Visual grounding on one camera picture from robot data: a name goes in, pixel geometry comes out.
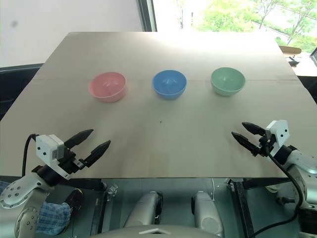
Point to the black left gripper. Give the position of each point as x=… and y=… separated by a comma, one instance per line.
x=70, y=163

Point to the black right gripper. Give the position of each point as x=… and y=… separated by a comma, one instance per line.
x=264, y=146

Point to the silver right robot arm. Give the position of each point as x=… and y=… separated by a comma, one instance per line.
x=301, y=168

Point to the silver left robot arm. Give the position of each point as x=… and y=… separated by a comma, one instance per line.
x=15, y=196

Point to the green bowl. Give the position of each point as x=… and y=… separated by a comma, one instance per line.
x=227, y=81

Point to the dark sneaker shoe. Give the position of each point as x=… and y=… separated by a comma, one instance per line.
x=73, y=200

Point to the pink red bowl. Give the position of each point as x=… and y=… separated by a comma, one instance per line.
x=108, y=86

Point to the plaid trouser leg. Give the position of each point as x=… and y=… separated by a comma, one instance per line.
x=54, y=218

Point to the silver left robot thigh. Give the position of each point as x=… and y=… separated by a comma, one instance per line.
x=143, y=210

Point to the silver robot thigh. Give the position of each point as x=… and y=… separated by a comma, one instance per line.
x=143, y=210
x=206, y=213

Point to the silver right robot thigh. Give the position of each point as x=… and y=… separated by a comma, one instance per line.
x=206, y=213

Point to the dark low cabinet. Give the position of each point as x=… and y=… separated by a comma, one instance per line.
x=17, y=86

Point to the blue bowl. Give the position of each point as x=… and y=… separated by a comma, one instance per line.
x=169, y=84

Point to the grey robot torso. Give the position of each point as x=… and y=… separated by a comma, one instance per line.
x=153, y=231

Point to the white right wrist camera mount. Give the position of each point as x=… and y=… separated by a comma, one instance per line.
x=280, y=135

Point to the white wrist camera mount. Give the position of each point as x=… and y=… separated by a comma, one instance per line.
x=47, y=148
x=280, y=135

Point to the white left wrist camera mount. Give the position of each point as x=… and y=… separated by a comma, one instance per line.
x=47, y=148

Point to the dark window frame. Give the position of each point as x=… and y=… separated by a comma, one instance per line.
x=147, y=15

